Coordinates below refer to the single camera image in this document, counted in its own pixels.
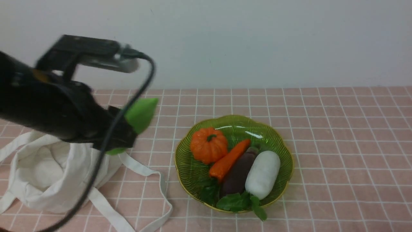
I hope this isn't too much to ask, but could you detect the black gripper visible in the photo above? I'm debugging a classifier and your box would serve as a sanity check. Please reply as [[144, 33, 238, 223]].
[[0, 53, 138, 151]]

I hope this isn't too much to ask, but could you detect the green cucumber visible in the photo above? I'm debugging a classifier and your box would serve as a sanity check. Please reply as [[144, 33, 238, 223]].
[[106, 98, 158, 155]]

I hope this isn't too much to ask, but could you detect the white cloth tote bag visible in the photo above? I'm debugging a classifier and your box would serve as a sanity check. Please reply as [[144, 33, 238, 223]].
[[0, 131, 156, 232]]

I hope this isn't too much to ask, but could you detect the green plastic plate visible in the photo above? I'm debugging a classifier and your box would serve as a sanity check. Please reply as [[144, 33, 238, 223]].
[[175, 115, 295, 212]]

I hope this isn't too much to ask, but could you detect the orange toy pumpkin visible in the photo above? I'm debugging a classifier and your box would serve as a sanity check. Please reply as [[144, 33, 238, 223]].
[[190, 127, 229, 165]]

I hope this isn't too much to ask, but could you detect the orange toy carrot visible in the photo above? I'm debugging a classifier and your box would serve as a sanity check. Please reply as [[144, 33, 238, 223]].
[[209, 139, 251, 183]]

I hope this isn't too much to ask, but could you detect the green leafy vegetable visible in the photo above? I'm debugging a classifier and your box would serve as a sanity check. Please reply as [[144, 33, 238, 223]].
[[197, 178, 267, 221]]

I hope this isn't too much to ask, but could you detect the purple toy eggplant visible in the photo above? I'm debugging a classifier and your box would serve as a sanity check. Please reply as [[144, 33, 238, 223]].
[[219, 147, 259, 198]]

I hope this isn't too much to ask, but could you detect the white toy radish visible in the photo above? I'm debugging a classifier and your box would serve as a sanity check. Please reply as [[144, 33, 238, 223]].
[[245, 151, 281, 200]]

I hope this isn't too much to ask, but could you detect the black camera cable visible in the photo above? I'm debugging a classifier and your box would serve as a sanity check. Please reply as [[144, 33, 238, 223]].
[[32, 48, 156, 232]]

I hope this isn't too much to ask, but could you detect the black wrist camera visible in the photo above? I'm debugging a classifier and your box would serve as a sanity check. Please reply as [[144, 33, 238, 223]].
[[35, 35, 138, 81]]

